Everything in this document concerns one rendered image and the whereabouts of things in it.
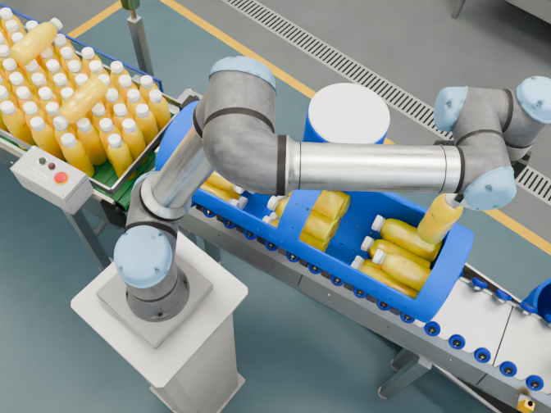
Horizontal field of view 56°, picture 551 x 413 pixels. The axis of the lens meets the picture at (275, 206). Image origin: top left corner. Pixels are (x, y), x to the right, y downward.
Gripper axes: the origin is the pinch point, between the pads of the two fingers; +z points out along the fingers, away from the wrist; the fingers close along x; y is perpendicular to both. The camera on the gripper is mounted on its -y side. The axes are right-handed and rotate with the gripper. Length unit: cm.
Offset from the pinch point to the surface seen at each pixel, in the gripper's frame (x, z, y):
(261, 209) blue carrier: -2, 47, -47
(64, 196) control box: -34, 33, -94
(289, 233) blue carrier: -13.9, 28.2, -32.4
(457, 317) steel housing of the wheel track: -2, 50, 20
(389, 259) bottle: -6.5, 29.4, -5.8
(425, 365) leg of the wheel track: -10, 80, 22
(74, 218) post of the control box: -32, 58, -102
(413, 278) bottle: -8.1, 29.5, 2.0
